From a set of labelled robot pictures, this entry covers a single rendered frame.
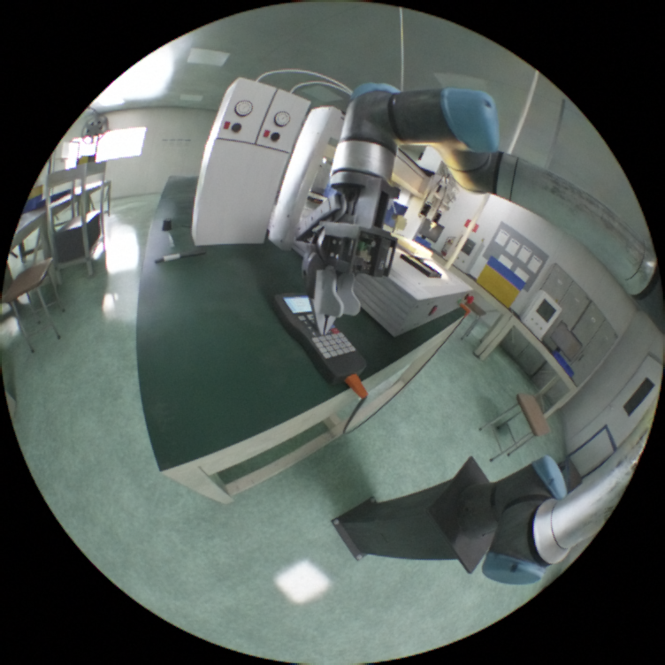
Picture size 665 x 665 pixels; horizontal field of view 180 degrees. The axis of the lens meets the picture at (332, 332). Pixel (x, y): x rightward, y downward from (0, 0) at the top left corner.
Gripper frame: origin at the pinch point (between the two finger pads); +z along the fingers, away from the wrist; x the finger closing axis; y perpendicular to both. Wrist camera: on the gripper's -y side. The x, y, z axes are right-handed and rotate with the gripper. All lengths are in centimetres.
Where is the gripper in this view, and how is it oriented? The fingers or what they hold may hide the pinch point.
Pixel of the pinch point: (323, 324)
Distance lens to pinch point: 31.8
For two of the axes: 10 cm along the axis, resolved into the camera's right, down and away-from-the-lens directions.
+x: 7.8, -1.4, 6.2
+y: 6.0, 4.5, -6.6
